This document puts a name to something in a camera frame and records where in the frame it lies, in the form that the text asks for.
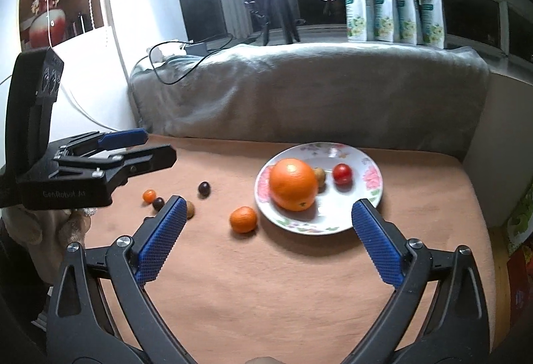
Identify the red cherry tomato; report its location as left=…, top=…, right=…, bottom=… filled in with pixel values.
left=332, top=163, right=353, bottom=185

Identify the floral white plate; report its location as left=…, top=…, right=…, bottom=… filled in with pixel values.
left=254, top=142, right=384, bottom=236

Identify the green snack package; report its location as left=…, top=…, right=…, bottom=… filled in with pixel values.
left=504, top=186, right=533, bottom=256

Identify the tan fleece blanket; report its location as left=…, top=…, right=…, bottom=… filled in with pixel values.
left=86, top=139, right=496, bottom=363

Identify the white cable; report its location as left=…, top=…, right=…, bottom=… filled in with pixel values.
left=0, top=0, right=122, bottom=132

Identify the black camera tripod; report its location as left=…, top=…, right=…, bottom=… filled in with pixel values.
left=244, top=0, right=301, bottom=46

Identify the black cable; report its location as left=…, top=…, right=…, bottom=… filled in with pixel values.
left=147, top=32, right=260, bottom=86

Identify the dark cherry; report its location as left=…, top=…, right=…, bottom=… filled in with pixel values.
left=152, top=197, right=165, bottom=211
left=198, top=181, right=212, bottom=198

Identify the small orange kumquat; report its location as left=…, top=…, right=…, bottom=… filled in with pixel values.
left=142, top=189, right=157, bottom=204

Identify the grey sofa cushion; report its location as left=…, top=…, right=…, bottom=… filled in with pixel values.
left=130, top=43, right=490, bottom=158

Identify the large orange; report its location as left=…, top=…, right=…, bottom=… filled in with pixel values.
left=268, top=158, right=319, bottom=211

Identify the red white ceramic jar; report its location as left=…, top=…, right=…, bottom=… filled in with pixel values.
left=29, top=0, right=66, bottom=48

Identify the gloved left hand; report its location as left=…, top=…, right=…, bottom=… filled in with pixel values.
left=2, top=204, right=96, bottom=285

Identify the white power adapter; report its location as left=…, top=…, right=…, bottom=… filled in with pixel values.
left=146, top=39, right=192, bottom=63

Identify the small mandarin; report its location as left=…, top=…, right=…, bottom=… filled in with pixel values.
left=230, top=206, right=258, bottom=234

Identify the brown longan fruit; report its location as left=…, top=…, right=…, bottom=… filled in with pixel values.
left=313, top=168, right=326, bottom=188

